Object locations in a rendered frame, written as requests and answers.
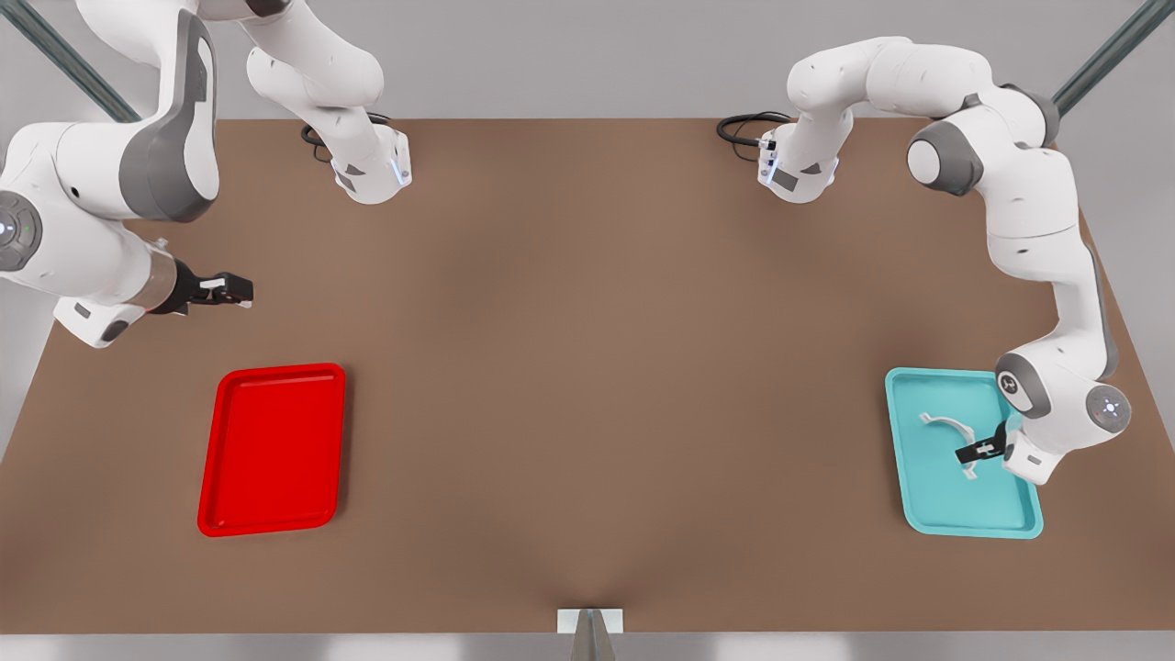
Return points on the white drainage pipe clamp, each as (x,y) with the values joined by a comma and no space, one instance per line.
(950,428)

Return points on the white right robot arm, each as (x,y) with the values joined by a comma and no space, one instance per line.
(110,174)

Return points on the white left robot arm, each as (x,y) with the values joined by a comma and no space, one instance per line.
(1028,184)

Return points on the teal rectangular tray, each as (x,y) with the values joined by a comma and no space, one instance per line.
(955,500)

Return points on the red rectangular tray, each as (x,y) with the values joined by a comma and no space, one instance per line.
(273,448)

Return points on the silver frame post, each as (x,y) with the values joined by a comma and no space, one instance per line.
(1106,55)
(73,64)
(591,635)

